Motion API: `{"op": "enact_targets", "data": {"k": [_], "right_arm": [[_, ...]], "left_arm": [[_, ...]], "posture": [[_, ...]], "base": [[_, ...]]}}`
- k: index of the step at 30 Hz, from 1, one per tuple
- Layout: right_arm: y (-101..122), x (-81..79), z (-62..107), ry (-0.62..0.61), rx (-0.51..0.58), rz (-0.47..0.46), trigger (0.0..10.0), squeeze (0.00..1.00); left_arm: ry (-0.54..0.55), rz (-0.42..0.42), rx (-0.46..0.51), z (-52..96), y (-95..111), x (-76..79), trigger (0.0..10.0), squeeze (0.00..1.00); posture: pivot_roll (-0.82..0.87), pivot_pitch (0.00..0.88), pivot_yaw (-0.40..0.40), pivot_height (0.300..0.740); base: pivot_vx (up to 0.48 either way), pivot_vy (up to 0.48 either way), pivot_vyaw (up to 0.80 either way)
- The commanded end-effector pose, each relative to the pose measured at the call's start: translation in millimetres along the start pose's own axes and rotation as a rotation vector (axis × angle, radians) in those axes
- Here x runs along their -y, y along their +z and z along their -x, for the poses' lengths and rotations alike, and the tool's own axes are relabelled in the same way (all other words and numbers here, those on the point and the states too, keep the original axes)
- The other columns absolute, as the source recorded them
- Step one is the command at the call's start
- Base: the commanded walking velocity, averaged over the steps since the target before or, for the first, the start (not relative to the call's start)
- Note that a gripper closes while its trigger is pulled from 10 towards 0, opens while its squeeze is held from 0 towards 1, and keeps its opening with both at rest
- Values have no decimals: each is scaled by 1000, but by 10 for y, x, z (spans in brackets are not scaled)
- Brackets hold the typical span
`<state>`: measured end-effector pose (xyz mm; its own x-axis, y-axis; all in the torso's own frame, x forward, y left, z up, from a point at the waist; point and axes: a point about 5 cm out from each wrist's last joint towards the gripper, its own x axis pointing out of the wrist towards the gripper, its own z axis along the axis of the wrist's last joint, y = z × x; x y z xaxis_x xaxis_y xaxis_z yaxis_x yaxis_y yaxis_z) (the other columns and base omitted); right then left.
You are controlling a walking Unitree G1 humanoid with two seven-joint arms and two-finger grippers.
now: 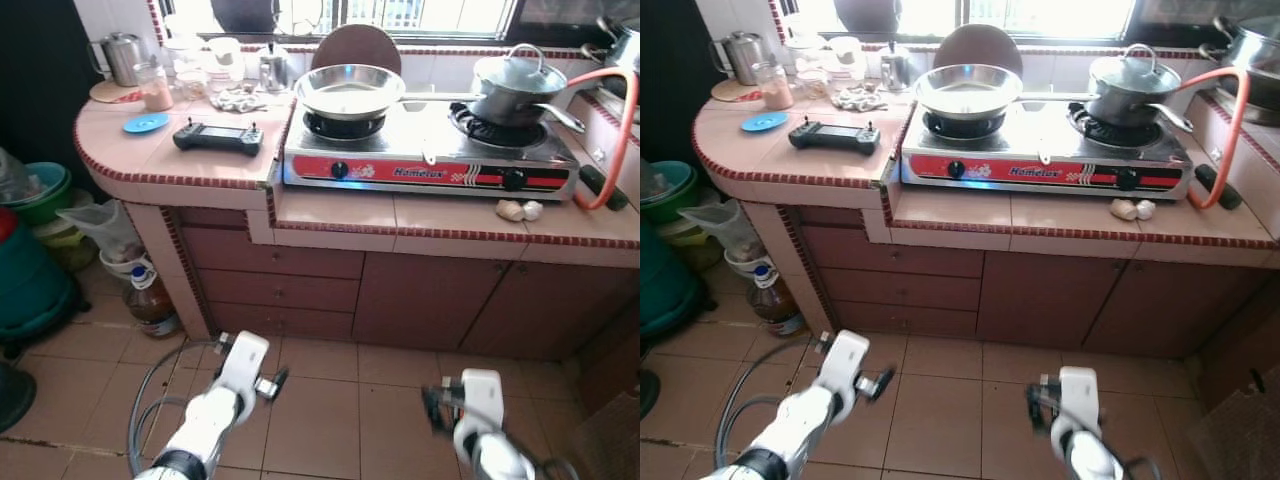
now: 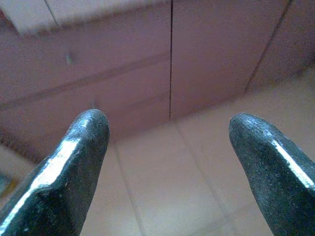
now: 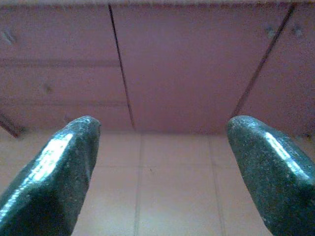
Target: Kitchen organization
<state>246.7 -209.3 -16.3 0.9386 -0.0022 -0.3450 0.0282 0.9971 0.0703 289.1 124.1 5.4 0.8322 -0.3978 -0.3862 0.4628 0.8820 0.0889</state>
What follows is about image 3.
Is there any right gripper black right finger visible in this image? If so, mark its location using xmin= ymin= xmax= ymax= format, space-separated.
xmin=226 ymin=115 xmax=315 ymax=236

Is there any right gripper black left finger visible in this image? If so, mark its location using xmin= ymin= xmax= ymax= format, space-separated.
xmin=0 ymin=116 xmax=101 ymax=236

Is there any brown cabinet drawer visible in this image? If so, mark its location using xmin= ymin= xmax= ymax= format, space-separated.
xmin=0 ymin=104 xmax=135 ymax=138
xmin=0 ymin=61 xmax=130 ymax=109
xmin=0 ymin=5 xmax=121 ymax=65

